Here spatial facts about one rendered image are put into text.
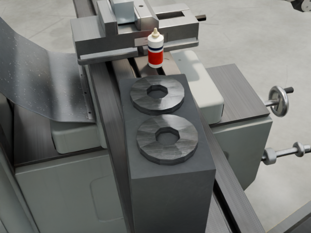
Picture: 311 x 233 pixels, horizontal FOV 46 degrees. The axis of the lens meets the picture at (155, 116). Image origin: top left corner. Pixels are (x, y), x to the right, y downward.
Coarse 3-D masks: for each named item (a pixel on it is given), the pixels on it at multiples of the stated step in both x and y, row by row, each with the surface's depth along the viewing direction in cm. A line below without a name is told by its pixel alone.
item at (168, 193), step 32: (128, 96) 61; (160, 96) 61; (192, 96) 62; (128, 128) 56; (160, 128) 54; (192, 128) 54; (128, 160) 52; (160, 160) 50; (192, 160) 52; (160, 192) 52; (192, 192) 54; (160, 224) 59; (192, 224) 60
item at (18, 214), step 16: (0, 96) 104; (0, 112) 100; (0, 128) 94; (0, 144) 92; (0, 160) 94; (0, 176) 95; (0, 192) 97; (16, 192) 104; (0, 208) 101; (16, 208) 105; (0, 224) 104; (16, 224) 108; (32, 224) 116
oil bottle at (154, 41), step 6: (156, 30) 92; (150, 36) 93; (156, 36) 92; (162, 36) 94; (150, 42) 93; (156, 42) 92; (162, 42) 94; (150, 48) 94; (156, 48) 94; (162, 48) 95; (150, 54) 95; (156, 54) 95; (162, 54) 96; (150, 60) 97; (156, 60) 96; (162, 60) 98; (150, 66) 98; (156, 66) 98
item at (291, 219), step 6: (306, 204) 132; (300, 210) 130; (306, 210) 130; (288, 216) 129; (294, 216) 129; (300, 216) 129; (282, 222) 127; (288, 222) 127; (294, 222) 127; (276, 228) 125; (282, 228) 125; (288, 228) 125
